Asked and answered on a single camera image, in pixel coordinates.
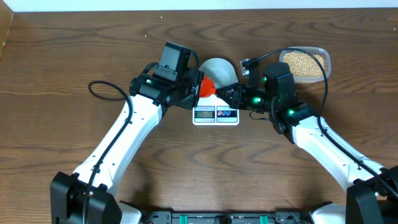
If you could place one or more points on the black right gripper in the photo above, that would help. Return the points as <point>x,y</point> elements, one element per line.
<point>219,93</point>

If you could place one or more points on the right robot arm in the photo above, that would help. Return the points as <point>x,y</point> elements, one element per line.
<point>370,188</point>

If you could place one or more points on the clear plastic soybean container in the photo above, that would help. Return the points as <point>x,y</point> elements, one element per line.
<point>303,66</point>

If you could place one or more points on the white digital kitchen scale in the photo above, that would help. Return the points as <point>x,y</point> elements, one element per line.
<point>213,111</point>

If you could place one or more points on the red measuring scoop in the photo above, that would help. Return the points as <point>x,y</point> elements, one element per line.
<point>207,87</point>

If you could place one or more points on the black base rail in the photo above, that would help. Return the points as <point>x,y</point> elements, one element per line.
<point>167,217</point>

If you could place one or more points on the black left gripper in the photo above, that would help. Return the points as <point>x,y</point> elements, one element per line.
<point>195,78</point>

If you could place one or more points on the grey bowl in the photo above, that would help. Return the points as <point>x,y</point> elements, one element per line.
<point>220,71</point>

